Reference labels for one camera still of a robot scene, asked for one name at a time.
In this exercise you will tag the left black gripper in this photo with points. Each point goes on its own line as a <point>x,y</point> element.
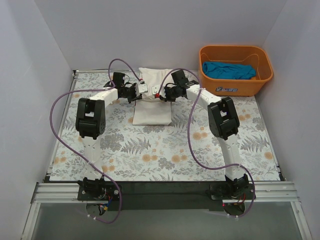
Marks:
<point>133,92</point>

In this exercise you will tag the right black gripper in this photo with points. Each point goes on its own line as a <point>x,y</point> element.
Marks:
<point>166,92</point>

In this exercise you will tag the white t shirt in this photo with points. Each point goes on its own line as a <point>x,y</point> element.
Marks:
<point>150,110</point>

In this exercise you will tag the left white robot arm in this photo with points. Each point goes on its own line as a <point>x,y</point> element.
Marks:
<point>91,124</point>

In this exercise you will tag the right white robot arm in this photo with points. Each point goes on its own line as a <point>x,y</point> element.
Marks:
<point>223,123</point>

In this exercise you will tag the blue t shirt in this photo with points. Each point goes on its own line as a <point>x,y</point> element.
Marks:
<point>228,71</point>

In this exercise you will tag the floral table mat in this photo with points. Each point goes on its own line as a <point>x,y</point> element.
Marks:
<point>161,153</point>

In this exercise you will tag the orange plastic basket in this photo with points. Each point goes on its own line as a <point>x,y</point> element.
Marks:
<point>235,54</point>

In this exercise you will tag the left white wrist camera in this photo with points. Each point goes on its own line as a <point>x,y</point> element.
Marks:
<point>141,88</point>

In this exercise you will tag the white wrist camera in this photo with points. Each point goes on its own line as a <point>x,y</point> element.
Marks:
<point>141,88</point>
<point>157,91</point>

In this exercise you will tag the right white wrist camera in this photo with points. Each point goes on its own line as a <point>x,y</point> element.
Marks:
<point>157,91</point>

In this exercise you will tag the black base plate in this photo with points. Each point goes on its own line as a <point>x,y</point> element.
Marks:
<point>163,195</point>

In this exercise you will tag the aluminium frame rail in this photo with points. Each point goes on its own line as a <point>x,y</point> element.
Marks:
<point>265,191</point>

